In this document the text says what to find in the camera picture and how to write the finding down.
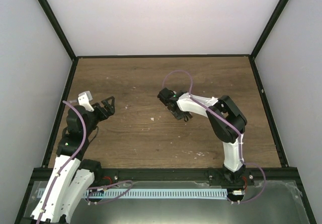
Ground light blue slotted cable duct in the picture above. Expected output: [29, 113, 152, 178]
[37, 188, 227, 199]

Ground metal sheet front panel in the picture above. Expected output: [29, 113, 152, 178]
[21, 181, 309, 224]

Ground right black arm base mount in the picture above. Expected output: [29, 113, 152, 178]
[208, 166, 254, 188]

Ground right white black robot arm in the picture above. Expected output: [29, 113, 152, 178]
[157, 88, 247, 185]

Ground black aluminium frame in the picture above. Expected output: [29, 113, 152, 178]
[14, 0, 318, 224]

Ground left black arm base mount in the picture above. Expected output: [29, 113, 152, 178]
[90, 169, 118, 187]

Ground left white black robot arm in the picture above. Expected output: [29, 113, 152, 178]
[20, 92, 115, 223]

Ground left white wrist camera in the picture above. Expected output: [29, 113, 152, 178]
[77, 91, 94, 112]

